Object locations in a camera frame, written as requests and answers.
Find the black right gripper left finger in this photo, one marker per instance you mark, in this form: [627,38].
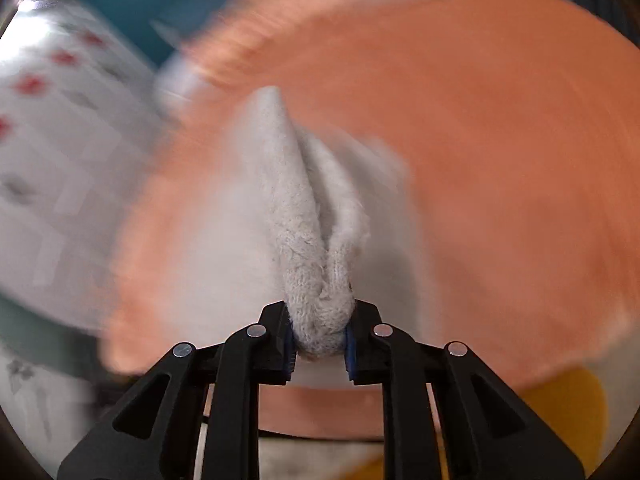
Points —
[194,414]

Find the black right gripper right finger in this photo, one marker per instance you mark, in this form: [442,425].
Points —
[446,414]

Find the white knitted sweater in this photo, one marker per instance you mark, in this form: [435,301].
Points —
[288,217]

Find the mustard yellow garment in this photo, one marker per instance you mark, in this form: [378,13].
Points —
[573,405]

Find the orange plush bed cover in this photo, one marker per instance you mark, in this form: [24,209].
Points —
[518,123]

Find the white panelled wardrobe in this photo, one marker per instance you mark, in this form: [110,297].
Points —
[78,127]

